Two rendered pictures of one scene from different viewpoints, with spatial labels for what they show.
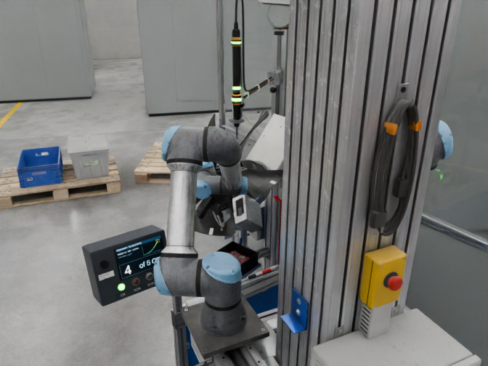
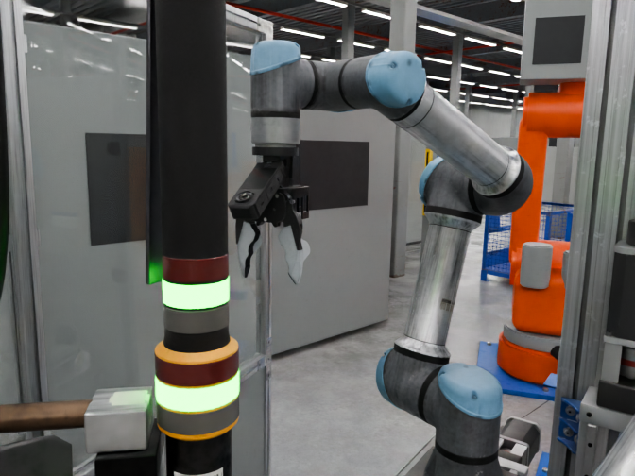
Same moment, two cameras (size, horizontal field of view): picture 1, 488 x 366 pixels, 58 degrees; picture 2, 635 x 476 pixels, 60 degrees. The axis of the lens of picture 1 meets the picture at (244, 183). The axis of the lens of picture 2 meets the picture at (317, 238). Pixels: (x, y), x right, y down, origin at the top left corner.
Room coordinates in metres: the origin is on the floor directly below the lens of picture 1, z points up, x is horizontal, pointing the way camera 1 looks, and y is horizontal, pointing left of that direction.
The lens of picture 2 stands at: (2.06, 0.30, 1.68)
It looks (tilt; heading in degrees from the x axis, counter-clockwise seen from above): 10 degrees down; 240
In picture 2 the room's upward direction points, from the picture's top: 1 degrees clockwise
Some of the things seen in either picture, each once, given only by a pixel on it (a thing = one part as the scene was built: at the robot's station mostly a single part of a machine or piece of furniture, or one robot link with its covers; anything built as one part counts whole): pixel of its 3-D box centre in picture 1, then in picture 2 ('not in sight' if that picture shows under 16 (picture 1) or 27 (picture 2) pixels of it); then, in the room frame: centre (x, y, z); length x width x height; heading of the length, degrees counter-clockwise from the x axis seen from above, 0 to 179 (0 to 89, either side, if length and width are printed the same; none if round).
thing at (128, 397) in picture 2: not in sight; (130, 410); (2.01, 0.02, 1.54); 0.02 x 0.02 x 0.02; 70
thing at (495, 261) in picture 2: not in sight; (537, 242); (-3.95, -4.35, 0.49); 1.27 x 0.88 x 0.98; 13
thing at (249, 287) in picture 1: (263, 279); not in sight; (1.62, -0.09, 0.82); 0.90 x 0.04 x 0.08; 125
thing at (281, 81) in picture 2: not in sight; (277, 80); (1.68, -0.47, 1.78); 0.09 x 0.08 x 0.11; 7
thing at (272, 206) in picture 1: (271, 247); not in sight; (2.28, -0.16, 0.58); 0.09 x 0.05 x 1.15; 35
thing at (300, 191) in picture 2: not in sight; (277, 185); (1.68, -0.48, 1.62); 0.09 x 0.08 x 0.12; 35
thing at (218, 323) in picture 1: (223, 307); not in sight; (1.12, 0.07, 1.09); 0.15 x 0.15 x 0.10
